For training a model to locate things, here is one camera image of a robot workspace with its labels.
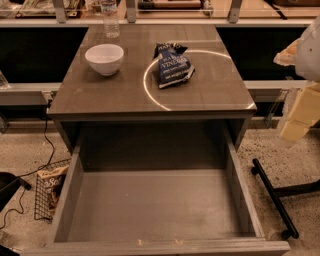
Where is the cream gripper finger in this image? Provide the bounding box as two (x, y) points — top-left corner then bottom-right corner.
(279, 83), (320, 142)

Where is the blue chip bag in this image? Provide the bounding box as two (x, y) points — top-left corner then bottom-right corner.
(154, 42), (195, 89)

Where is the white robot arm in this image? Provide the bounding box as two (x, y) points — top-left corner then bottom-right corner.
(273, 16), (320, 143)

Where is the brown snack bag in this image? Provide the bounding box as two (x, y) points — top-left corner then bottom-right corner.
(37, 166), (68, 210)

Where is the black chair base leg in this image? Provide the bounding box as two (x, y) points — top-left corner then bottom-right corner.
(251, 158), (320, 240)

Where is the grey cabinet with table top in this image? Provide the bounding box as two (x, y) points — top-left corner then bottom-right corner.
(49, 24), (256, 148)

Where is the open grey drawer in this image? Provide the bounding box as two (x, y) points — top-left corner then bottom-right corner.
(23, 120), (290, 256)

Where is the white ceramic bowl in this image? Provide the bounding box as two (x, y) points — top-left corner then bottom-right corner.
(85, 44), (124, 76)

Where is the clear plastic water bottle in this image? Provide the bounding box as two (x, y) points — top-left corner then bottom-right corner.
(100, 0), (120, 38)

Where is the black object at left edge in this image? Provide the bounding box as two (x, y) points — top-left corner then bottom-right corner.
(0, 172), (31, 211)

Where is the metal shelf rail frame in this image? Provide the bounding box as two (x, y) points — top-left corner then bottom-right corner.
(0, 0), (320, 25)

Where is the black wire basket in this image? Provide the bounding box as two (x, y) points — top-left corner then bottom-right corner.
(34, 159), (70, 223)

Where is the black power cable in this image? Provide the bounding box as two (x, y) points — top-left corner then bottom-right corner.
(0, 99), (56, 230)

